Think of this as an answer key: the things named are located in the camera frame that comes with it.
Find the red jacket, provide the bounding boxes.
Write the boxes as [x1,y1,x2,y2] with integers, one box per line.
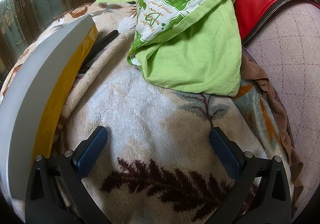
[234,0,318,44]

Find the green printed cloth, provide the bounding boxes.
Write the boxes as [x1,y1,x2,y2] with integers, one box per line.
[96,0,259,97]

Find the thick black marker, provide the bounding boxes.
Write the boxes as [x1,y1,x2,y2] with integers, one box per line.
[86,38,112,68]

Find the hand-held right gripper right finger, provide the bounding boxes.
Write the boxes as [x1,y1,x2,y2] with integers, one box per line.
[209,127,293,224]

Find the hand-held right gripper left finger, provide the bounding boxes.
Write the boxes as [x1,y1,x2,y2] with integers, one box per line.
[25,126,113,224]

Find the grey quilted upholstery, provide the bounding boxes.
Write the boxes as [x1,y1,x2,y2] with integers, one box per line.
[242,1,320,214]

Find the leaf print fleece blanket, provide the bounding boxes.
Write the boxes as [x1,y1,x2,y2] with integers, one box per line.
[0,1,304,224]

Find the white foam tray yellow tape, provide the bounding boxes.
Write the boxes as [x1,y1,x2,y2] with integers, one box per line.
[0,15,99,202]

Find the black gel pen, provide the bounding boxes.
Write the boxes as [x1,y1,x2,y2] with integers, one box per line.
[96,30,119,44]

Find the wooden glass door cabinet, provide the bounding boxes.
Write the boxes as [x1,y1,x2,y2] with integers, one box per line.
[0,0,128,82]

